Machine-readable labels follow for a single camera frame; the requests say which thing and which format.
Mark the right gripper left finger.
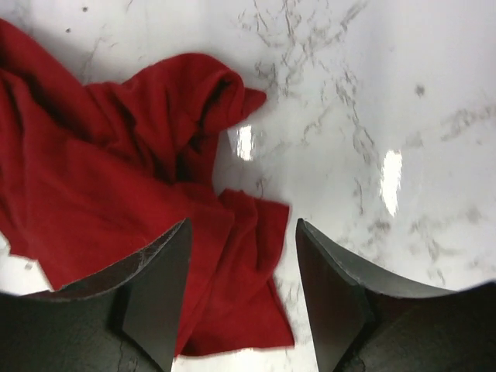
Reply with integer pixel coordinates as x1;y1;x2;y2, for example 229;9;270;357
1;219;192;371

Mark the red t-shirt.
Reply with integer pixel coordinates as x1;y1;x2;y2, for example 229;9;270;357
1;22;295;357

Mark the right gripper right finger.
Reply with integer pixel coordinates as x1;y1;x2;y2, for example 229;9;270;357
295;220;495;371

